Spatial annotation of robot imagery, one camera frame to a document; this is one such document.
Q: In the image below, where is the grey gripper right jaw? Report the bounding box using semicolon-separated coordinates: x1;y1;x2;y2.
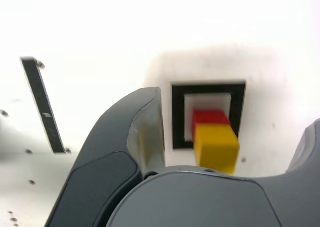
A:
106;118;320;227

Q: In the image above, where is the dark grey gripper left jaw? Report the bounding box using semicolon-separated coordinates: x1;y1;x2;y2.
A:
44;86;167;227

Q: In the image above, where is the yellow cube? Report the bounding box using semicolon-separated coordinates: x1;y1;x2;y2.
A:
193;122;241;176

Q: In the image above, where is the red cube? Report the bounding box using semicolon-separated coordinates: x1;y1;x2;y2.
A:
191;109;232;141

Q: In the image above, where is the black tape square outline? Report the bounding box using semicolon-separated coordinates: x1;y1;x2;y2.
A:
170;80;247;152

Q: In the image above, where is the black tape strip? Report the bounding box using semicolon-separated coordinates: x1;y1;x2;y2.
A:
20;56;67;154

